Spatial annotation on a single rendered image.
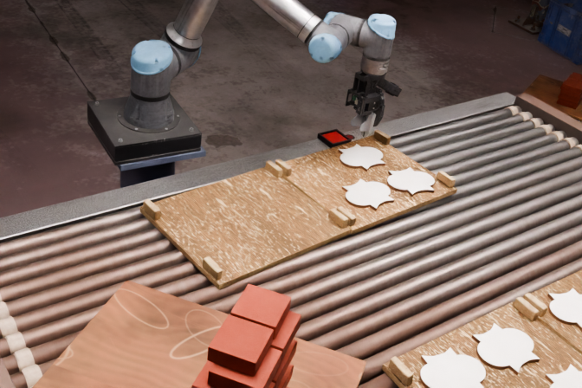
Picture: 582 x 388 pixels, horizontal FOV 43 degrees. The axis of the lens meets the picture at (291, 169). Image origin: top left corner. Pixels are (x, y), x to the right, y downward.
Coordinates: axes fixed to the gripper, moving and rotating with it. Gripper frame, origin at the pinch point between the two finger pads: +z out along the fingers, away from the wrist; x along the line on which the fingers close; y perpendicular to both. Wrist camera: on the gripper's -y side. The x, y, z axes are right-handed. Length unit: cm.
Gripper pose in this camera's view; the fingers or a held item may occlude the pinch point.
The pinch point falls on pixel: (366, 132)
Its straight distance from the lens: 219.2
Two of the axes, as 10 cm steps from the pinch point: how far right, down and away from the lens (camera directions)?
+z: -1.2, 8.5, 5.2
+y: -7.8, 2.5, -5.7
